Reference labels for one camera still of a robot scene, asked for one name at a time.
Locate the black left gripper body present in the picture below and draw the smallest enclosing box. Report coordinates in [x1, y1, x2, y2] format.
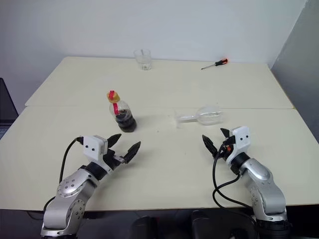
[102, 148, 126, 171]

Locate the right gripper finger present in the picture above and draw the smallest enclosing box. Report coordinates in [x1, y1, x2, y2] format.
[220, 127, 234, 140]
[202, 135, 218, 158]

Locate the dark laptop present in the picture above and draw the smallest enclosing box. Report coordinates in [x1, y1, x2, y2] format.
[0, 77, 20, 140]

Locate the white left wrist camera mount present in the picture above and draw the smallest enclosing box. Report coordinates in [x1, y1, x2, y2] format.
[83, 135, 112, 173]

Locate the small dark liquid bottle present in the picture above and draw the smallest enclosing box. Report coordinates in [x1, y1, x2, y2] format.
[109, 99, 138, 132]

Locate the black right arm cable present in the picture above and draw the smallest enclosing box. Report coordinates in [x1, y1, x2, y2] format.
[212, 144, 257, 225]

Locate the grey partition panel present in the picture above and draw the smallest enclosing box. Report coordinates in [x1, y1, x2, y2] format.
[270, 0, 319, 145]

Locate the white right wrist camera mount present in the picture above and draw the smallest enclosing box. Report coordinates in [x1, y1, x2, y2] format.
[225, 126, 251, 165]

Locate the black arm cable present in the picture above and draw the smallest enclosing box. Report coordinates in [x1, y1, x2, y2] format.
[212, 144, 257, 225]
[59, 136, 84, 184]

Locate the clear glass tumbler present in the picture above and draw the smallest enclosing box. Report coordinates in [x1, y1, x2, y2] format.
[133, 48, 152, 71]

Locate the clear glass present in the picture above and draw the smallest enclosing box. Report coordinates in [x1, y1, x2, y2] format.
[173, 106, 223, 129]

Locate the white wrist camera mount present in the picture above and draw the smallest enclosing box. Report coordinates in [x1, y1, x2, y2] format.
[225, 126, 251, 165]
[83, 135, 112, 173]

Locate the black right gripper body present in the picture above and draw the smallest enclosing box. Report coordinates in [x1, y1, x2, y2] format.
[217, 135, 237, 160]

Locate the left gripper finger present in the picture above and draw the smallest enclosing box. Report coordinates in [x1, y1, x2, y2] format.
[123, 141, 142, 164]
[106, 133, 122, 149]

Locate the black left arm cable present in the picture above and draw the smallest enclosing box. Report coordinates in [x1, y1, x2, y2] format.
[59, 136, 84, 184]

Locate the yellow bottle cap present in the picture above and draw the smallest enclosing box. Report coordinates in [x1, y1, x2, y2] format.
[106, 90, 121, 104]

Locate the orange black handled screwdriver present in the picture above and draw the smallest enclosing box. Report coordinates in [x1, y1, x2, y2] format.
[201, 58, 229, 70]

